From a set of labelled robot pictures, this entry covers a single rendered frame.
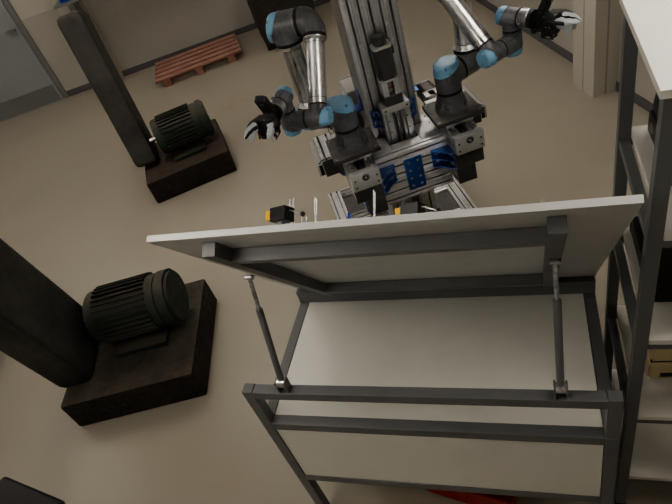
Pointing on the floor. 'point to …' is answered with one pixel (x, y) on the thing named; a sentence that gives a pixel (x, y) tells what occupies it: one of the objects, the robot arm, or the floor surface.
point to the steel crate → (272, 12)
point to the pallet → (196, 59)
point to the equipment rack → (643, 26)
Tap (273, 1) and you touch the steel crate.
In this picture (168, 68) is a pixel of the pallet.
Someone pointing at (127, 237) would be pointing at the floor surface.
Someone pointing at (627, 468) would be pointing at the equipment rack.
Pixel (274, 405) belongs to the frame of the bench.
